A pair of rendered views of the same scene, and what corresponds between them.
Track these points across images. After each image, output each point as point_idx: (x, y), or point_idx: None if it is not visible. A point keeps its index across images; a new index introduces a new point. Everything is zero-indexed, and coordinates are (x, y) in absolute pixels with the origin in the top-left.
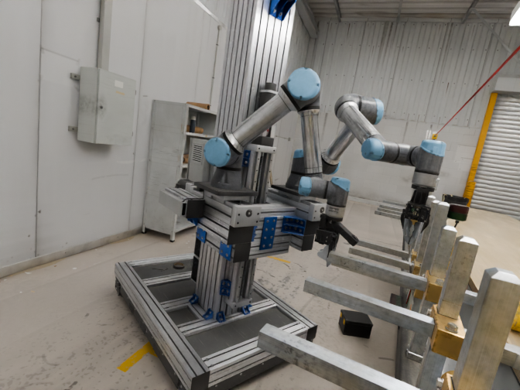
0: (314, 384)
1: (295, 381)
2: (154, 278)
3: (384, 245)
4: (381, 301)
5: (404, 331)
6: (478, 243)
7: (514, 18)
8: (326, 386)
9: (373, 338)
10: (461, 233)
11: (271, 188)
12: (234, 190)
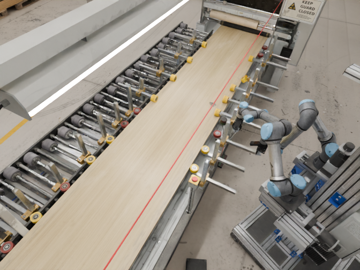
0: (228, 217)
1: (237, 218)
2: (350, 262)
3: (220, 186)
4: (252, 108)
5: (226, 144)
6: (157, 186)
7: (51, 98)
8: (222, 217)
9: (182, 263)
10: (150, 209)
11: (309, 218)
12: (313, 157)
